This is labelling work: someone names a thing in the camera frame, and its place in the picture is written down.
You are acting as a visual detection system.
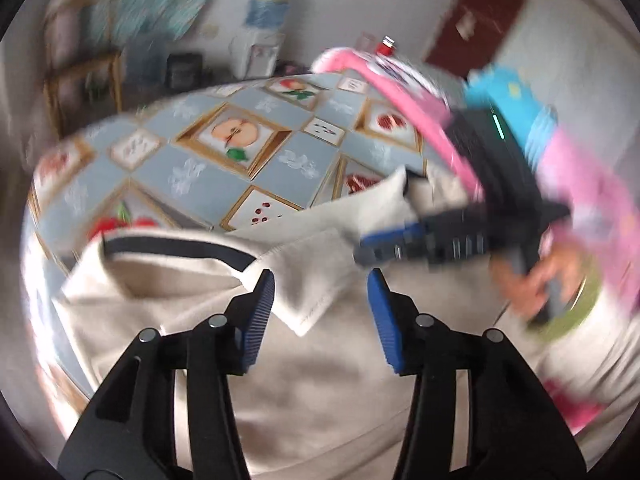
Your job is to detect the beige zip-up jacket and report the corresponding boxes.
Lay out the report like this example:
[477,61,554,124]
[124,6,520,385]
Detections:
[54,169,639,479]

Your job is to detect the person's right hand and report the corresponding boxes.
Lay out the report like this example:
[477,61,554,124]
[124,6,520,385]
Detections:
[489,243,588,321]

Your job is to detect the pink floral quilt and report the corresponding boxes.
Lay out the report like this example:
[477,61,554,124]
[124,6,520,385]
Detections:
[311,47,639,310]

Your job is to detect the blue pink pillow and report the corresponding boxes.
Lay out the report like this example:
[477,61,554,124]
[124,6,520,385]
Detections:
[464,65,558,169]

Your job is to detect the fruit-pattern blue bed sheet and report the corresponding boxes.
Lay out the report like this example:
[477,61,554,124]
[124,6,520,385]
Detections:
[22,70,447,417]

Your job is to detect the dark red door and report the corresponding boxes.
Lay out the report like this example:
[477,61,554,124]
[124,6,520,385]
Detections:
[423,0,526,78]

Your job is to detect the white water dispenser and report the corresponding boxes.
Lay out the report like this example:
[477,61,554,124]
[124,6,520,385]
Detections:
[229,26,284,80]

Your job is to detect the black bin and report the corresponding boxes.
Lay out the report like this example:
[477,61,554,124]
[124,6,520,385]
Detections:
[165,52,203,92]

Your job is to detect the blue water bottle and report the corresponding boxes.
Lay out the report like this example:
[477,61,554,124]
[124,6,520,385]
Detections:
[244,0,290,30]

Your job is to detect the wooden chair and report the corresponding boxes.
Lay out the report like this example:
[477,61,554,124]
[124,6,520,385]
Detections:
[42,0,122,138]

